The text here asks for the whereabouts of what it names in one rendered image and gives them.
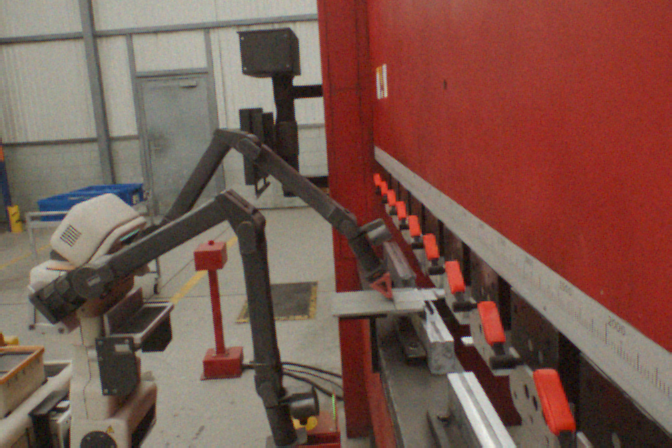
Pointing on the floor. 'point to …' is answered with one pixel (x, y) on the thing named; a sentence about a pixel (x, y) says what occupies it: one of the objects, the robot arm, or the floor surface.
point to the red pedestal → (220, 358)
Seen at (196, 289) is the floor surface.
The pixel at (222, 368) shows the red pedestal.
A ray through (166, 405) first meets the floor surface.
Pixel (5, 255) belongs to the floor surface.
